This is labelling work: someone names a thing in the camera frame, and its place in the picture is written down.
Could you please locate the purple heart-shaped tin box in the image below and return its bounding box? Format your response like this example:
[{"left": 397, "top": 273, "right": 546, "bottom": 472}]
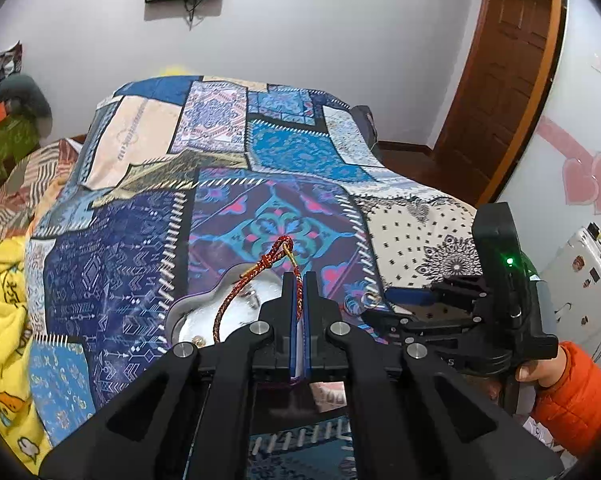
[{"left": 165, "top": 263, "right": 283, "bottom": 348}]

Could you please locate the silver earring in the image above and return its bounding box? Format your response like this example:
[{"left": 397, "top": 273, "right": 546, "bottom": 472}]
[{"left": 240, "top": 286, "right": 260, "bottom": 310}]

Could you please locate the orange braided cord bracelet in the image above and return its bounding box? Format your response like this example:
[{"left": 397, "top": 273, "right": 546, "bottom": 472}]
[{"left": 212, "top": 235, "right": 297, "bottom": 345}]

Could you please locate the orange jacket right forearm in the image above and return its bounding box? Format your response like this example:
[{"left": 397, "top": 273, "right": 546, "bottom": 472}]
[{"left": 531, "top": 342, "right": 601, "bottom": 458}]

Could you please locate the right hand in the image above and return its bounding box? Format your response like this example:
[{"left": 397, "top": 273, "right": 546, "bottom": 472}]
[{"left": 515, "top": 346, "right": 567, "bottom": 388}]

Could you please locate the white fridge with stickers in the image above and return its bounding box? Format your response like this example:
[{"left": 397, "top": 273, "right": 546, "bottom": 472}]
[{"left": 540, "top": 228, "right": 601, "bottom": 354}]

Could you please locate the white wardrobe sliding door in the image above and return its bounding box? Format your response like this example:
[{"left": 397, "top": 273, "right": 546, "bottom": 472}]
[{"left": 500, "top": 0, "right": 601, "bottom": 269}]

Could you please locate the yellow cartoon blanket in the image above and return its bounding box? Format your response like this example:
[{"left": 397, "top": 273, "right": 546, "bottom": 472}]
[{"left": 0, "top": 179, "right": 72, "bottom": 476}]

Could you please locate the dark backpack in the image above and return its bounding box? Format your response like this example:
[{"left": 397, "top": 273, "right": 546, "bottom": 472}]
[{"left": 350, "top": 105, "right": 381, "bottom": 158}]

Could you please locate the brown wooden door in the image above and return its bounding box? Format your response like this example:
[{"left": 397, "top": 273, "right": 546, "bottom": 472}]
[{"left": 434, "top": 0, "right": 561, "bottom": 206}]

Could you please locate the blue patchwork bed cover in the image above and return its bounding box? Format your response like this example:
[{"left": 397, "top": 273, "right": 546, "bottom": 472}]
[{"left": 25, "top": 76, "right": 480, "bottom": 479}]

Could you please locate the striped patchwork quilt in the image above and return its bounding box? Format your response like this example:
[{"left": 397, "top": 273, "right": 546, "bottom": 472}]
[{"left": 0, "top": 139, "right": 81, "bottom": 243}]

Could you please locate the yellow headboard cushion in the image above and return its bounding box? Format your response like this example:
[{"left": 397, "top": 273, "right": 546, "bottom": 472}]
[{"left": 158, "top": 65, "right": 197, "bottom": 77}]

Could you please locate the pile of clothes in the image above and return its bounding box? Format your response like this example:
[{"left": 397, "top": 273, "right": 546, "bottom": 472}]
[{"left": 0, "top": 42, "right": 23, "bottom": 80}]

